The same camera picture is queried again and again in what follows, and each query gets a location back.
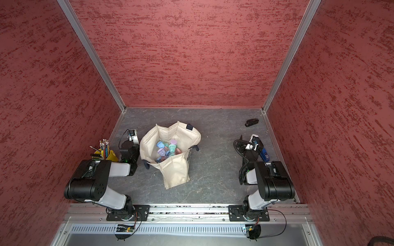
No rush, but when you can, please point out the purple hourglass back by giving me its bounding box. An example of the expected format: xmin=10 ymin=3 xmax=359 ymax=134
xmin=157 ymin=148 xmax=167 ymax=156

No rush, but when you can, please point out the purple hourglass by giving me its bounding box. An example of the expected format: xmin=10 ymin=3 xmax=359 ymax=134
xmin=157 ymin=148 xmax=167 ymax=156
xmin=170 ymin=139 xmax=178 ymax=146

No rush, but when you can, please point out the purple hourglass front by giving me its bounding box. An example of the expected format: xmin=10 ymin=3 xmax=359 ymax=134
xmin=170 ymin=139 xmax=178 ymax=146

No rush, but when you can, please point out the cream canvas tote bag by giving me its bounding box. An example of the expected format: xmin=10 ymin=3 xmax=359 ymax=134
xmin=140 ymin=122 xmax=202 ymax=190

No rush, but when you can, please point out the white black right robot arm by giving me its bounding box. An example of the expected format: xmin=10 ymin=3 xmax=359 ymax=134
xmin=229 ymin=139 xmax=296 ymax=221

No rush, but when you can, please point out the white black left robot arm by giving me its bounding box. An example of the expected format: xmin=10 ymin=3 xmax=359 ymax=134
xmin=64 ymin=139 xmax=140 ymax=221

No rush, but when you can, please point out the blue stapler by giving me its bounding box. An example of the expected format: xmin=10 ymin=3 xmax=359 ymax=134
xmin=260 ymin=148 xmax=270 ymax=163

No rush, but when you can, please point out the yellow pencil holder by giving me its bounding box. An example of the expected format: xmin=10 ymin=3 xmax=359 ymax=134
xmin=90 ymin=139 xmax=119 ymax=162

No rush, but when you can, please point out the small black device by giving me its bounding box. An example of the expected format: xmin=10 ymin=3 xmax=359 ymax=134
xmin=245 ymin=118 xmax=259 ymax=127

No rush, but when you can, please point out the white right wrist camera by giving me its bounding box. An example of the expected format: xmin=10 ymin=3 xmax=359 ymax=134
xmin=245 ymin=134 xmax=260 ymax=151

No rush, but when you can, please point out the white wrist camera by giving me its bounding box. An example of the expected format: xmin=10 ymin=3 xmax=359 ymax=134
xmin=127 ymin=129 xmax=139 ymax=145
xmin=245 ymin=134 xmax=260 ymax=151

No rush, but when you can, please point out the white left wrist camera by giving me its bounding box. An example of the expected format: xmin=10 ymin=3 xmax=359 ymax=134
xmin=127 ymin=129 xmax=139 ymax=145

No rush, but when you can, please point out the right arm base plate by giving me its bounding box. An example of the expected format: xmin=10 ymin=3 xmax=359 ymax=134
xmin=228 ymin=205 xmax=270 ymax=222

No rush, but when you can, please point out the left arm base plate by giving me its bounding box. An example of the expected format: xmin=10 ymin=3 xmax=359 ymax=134
xmin=106 ymin=205 xmax=150 ymax=222

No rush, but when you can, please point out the aluminium front rail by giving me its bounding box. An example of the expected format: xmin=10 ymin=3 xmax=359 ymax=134
xmin=62 ymin=203 xmax=315 ymax=224

